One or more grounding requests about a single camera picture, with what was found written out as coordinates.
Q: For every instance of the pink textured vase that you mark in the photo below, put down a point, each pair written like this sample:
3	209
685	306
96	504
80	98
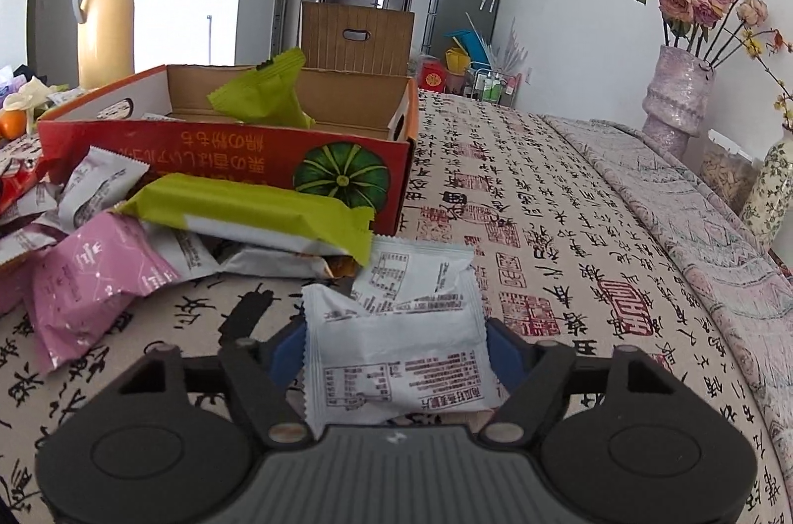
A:
676	99

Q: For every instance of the floral white slim vase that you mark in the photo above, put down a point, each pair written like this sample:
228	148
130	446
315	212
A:
771	195

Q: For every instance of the pink snack bag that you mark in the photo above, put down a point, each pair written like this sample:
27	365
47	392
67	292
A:
79	287

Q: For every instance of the blue plastic dustpan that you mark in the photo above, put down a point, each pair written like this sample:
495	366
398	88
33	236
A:
469	41

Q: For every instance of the yellow dried flower branches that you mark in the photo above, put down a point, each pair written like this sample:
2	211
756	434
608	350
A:
777	71

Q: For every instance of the patterned fabric runner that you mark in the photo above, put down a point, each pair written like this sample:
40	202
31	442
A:
734	279

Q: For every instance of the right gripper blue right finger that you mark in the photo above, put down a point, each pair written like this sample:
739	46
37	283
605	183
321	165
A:
511	358

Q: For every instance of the red white snack bag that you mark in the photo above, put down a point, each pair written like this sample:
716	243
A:
18	176

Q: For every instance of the glass jar with snacks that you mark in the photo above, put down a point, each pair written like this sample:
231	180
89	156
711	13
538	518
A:
728	170

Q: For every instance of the cream fabric flower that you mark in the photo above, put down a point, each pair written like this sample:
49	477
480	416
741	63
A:
30	96

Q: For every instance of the green snack bag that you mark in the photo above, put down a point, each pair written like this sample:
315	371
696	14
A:
266	94

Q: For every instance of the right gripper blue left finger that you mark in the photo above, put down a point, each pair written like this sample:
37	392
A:
286	354

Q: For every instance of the right orange mandarin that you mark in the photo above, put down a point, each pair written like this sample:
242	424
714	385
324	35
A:
13	124

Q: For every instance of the brown woven chair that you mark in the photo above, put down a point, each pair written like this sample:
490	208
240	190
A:
356	39

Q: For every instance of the long green snack pack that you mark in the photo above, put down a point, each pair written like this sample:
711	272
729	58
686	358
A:
256	215

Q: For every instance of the white packets by jug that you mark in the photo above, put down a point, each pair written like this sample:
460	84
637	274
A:
57	98

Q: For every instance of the red cardboard pumpkin box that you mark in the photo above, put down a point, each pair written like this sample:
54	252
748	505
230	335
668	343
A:
359	149

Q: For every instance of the yellow thermos jug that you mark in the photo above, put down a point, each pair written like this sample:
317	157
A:
105	46

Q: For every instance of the white orange cracker bag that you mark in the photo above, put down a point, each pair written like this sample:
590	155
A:
254	261

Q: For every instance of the white front snack packet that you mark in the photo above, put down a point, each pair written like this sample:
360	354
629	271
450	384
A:
429	355

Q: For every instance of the red gift box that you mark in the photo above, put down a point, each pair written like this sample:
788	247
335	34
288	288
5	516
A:
433	75

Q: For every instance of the small white snack packet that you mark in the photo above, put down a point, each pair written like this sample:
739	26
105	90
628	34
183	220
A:
406	276

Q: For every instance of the wire storage rack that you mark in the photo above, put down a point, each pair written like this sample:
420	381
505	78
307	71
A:
492	87

